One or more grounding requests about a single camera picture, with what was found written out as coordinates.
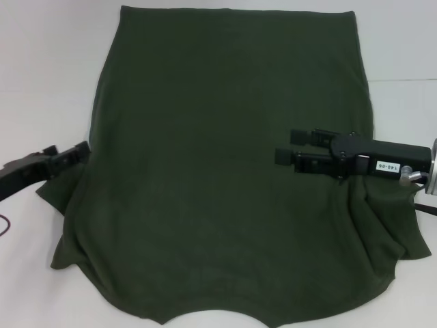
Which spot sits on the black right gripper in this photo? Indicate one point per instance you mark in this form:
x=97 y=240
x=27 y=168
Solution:
x=385 y=160

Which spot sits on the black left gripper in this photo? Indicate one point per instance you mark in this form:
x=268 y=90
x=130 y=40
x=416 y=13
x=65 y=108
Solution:
x=24 y=174

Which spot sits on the dark green t-shirt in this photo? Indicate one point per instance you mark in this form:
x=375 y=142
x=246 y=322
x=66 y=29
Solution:
x=218 y=136

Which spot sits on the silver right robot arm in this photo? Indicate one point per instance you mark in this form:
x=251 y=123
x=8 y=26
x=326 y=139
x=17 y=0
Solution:
x=433 y=167

